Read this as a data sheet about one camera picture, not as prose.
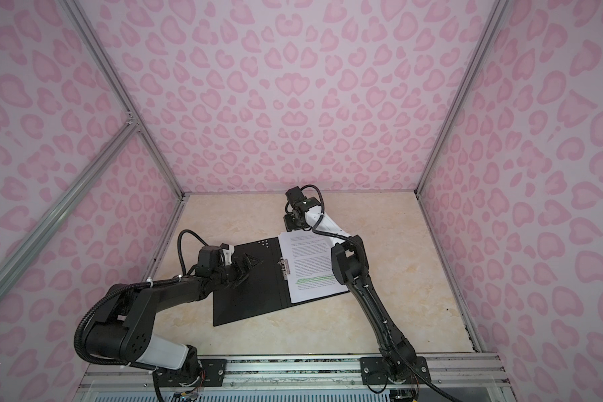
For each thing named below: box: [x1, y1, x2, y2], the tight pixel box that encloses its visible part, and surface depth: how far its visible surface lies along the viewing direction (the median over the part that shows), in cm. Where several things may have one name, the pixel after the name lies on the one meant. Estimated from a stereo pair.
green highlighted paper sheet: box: [278, 230, 350, 305], surface depth 97 cm
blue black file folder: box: [212, 236, 351, 327], surface depth 90 cm
